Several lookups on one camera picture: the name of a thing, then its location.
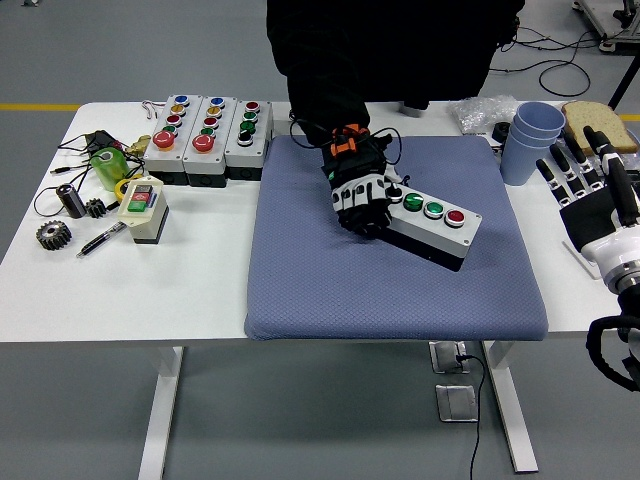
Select person's gloved right hand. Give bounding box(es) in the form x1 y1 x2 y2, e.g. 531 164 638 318
319 124 402 241

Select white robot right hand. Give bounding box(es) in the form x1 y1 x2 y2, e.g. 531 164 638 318
535 126 640 282

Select four-button grey control box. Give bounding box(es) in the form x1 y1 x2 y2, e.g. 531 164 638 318
378 185 484 274

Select four-button box with black knob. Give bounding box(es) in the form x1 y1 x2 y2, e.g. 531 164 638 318
223 99 275 181

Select five-button box, red mushroom button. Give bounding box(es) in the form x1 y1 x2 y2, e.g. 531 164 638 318
182 94 239 190
142 93 204 184

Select clear acrylic plate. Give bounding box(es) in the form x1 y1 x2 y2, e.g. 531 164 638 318
561 240 607 280

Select blue plastic cup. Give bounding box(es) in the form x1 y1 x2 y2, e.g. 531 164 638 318
509 119 563 147
499 130 554 187
514 101 567 136

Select slice of bread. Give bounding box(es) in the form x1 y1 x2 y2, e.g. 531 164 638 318
560 100 640 156

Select blue-grey padded mat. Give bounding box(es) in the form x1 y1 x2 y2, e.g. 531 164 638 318
243 134 549 344

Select person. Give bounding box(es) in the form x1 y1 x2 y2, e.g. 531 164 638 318
264 0 526 119

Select bubble wrap bag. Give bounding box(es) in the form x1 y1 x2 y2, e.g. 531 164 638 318
448 94 520 136

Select metal floor socket plate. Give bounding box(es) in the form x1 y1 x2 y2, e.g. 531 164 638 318
429 341 472 375
434 383 480 424

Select white table leg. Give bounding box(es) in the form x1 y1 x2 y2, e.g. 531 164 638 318
482 341 540 474
137 344 185 480

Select brass fitting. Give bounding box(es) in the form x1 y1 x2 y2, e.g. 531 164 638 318
123 134 153 156

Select yellow tape roll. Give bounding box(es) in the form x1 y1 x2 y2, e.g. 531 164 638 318
114 174 144 203

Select green translucent cylinder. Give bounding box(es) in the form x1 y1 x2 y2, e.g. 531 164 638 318
89 146 130 193

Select black power adapter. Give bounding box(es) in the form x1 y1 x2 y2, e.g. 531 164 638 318
82 129 122 154

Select black and silver pen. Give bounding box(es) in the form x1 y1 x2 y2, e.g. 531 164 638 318
75 221 127 260

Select black cylindrical capacitor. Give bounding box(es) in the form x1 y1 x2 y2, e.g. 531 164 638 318
55 182 87 220

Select large dark metal gear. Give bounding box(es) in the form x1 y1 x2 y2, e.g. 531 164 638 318
34 221 73 251

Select black floor cable loop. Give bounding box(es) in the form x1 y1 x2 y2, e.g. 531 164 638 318
537 29 601 97

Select metal equipment frame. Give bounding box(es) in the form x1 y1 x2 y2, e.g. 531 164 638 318
572 0 640 54

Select black floor power cable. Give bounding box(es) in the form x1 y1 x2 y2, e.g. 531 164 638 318
455 353 488 480

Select cream switch box, red-green buttons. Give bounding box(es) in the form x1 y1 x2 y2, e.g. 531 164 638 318
117 174 170 246

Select thin black wire with plug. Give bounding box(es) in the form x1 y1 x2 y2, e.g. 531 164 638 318
49 158 101 176

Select thin black wire loop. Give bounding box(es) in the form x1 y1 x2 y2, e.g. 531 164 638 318
32 169 96 217

